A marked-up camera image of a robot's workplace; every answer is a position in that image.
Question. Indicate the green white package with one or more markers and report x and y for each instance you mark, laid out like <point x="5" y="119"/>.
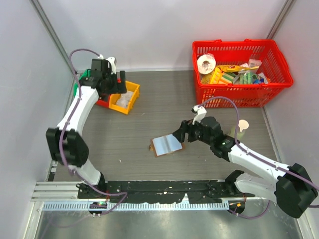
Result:
<point x="247" y="77"/>

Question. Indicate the white pink box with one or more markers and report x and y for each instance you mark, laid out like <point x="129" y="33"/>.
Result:
<point x="252" y="64"/>

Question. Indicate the blue white package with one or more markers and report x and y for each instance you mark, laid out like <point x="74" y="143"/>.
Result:
<point x="260" y="78"/>

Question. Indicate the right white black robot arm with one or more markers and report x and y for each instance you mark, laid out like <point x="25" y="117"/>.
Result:
<point x="290" y="187"/>

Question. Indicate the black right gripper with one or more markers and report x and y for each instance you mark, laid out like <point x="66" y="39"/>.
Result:
<point x="186" y="127"/>

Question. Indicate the yellow snack packets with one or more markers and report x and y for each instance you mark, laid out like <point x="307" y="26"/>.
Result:
<point x="222" y="74"/>

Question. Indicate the green bottle white cap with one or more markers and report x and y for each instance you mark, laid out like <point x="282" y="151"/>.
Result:
<point x="243" y="125"/>

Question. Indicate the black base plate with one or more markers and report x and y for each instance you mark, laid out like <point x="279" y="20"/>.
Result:
<point x="169" y="192"/>

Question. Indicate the red shopping basket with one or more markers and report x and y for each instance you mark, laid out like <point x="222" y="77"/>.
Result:
<point x="274" y="66"/>

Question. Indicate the brown leather card holder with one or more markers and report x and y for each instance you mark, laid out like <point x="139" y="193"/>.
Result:
<point x="165" y="145"/>

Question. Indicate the yellow plastic bin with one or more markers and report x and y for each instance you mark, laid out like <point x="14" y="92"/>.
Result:
<point x="134" y="87"/>

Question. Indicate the green plastic bin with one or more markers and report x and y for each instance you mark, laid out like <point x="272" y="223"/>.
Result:
<point x="86" y="73"/>

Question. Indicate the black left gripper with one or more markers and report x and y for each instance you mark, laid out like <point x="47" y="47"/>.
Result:
<point x="116" y="89"/>

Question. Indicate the red plastic bin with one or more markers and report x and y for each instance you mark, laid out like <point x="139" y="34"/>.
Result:
<point x="103" y="102"/>

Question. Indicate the white tape roll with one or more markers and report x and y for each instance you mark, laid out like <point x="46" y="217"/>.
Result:
<point x="206" y="63"/>

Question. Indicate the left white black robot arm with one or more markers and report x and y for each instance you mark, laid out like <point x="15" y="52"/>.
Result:
<point x="65" y="141"/>

